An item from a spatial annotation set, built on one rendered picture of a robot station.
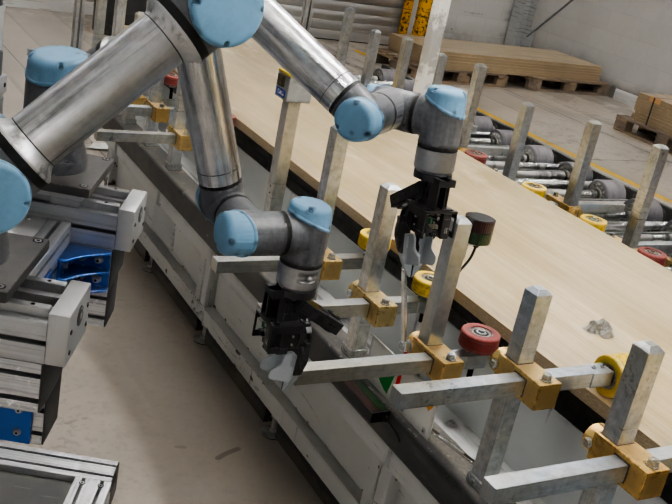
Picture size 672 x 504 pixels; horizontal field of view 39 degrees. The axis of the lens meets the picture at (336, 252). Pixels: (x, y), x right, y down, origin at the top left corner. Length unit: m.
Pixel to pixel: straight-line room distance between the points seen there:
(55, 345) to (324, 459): 1.38
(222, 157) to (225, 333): 1.79
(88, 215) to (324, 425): 1.13
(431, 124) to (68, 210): 0.76
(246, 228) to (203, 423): 1.68
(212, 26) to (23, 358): 0.60
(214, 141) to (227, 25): 0.28
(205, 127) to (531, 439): 0.94
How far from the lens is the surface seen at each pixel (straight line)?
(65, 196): 1.99
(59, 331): 1.54
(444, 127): 1.72
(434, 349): 1.91
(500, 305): 2.12
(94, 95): 1.37
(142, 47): 1.38
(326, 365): 1.78
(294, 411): 2.98
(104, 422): 3.11
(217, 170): 1.62
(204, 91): 1.57
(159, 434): 3.08
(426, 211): 1.73
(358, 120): 1.61
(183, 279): 3.71
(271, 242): 1.56
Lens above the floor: 1.69
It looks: 21 degrees down
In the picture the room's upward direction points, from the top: 12 degrees clockwise
